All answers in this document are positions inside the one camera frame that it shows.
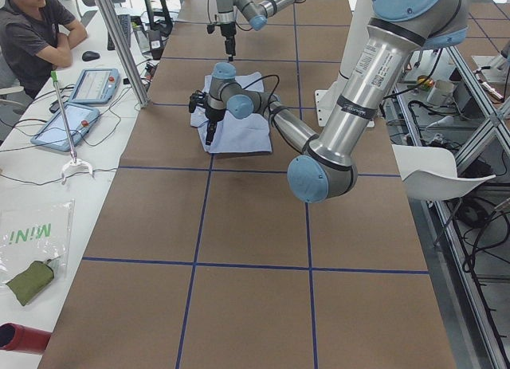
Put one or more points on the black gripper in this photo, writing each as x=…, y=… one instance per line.
x=212, y=115
x=227, y=29

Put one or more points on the light blue striped shirt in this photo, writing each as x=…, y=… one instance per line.
x=232, y=135

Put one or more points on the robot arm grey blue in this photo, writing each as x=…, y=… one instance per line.
x=324, y=167
x=255, y=13

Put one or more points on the blue teach pendant far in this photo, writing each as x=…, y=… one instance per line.
x=95, y=86

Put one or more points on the blue teach pendant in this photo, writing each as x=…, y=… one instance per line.
x=53, y=135
x=95, y=86

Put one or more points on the black computer mouse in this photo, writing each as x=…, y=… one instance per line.
x=90, y=56

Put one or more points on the reacher grabber stick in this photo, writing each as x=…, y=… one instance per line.
x=75, y=160

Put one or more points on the blue teach pendant near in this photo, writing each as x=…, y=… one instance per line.
x=53, y=135

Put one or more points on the seated person grey shirt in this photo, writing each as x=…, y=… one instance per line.
x=37, y=36

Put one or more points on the clear plastic bag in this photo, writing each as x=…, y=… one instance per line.
x=36, y=233

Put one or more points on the white mug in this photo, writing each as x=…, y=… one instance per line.
x=441, y=93

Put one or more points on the white paper sheet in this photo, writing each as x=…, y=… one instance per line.
x=430, y=173

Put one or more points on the green cloth pouch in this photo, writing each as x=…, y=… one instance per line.
x=29, y=283

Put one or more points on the red cylinder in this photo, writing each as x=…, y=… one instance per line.
x=19, y=338

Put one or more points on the grey aluminium frame post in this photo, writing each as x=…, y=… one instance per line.
x=123, y=50

